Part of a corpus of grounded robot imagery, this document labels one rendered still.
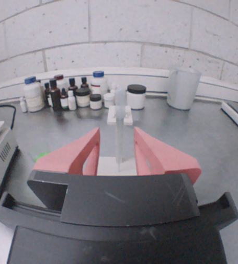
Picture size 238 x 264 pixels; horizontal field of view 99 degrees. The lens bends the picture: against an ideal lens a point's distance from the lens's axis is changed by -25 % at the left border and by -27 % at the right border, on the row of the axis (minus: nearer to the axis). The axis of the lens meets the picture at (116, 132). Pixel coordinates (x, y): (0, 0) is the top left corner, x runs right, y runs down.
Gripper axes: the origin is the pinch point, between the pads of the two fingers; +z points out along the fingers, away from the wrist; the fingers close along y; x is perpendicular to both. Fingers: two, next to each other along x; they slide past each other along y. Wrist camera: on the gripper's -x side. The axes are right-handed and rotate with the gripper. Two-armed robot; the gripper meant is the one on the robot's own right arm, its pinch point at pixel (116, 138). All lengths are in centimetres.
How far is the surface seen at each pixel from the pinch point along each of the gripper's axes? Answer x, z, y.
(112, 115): 0.8, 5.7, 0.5
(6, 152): 9.8, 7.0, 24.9
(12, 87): 5, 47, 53
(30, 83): 1.6, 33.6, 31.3
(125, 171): 12.9, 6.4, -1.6
